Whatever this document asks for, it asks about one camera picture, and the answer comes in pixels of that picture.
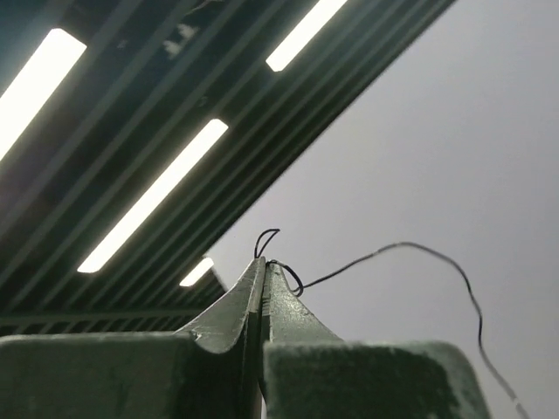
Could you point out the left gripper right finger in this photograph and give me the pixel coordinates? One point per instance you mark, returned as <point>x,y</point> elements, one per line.
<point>310,372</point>

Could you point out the ceiling light fixture strips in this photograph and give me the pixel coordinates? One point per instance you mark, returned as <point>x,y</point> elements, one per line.
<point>142,119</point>

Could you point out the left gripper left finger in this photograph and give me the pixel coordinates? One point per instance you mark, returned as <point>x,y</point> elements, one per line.
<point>209,368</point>

